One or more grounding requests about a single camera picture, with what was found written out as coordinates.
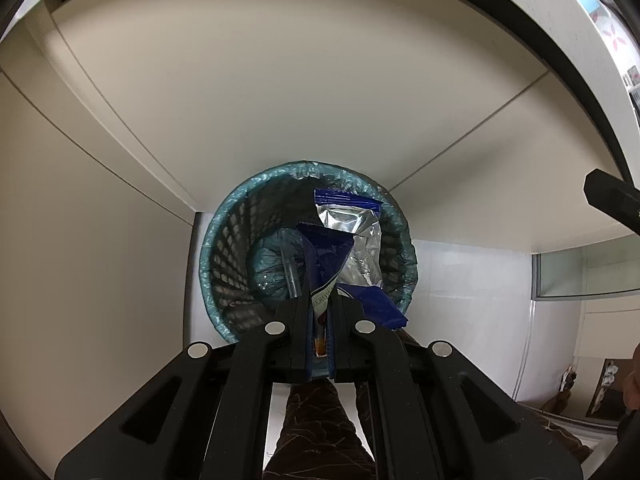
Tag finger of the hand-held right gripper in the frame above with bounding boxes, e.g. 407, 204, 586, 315
583, 168, 640, 235

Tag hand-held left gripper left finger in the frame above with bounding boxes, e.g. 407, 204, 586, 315
54, 294, 314, 480

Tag black mesh waste bin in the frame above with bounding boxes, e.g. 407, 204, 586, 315
200, 160, 418, 346

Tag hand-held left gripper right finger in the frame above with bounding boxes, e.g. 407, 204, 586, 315
327, 295, 584, 480

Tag dark blue snack wrapper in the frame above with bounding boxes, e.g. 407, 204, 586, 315
295, 221, 409, 382

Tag glass door panel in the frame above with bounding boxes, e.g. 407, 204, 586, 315
531, 246, 640, 303

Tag brown patterned trousers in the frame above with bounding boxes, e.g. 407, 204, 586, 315
262, 380, 594, 480

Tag white kitchen cabinet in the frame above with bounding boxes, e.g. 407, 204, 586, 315
0, 0, 637, 257

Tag teal plastic bin liner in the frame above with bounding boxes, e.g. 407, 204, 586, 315
199, 159, 419, 347

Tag silver foil wrapper blue edge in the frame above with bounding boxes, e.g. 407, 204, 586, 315
313, 188, 384, 292

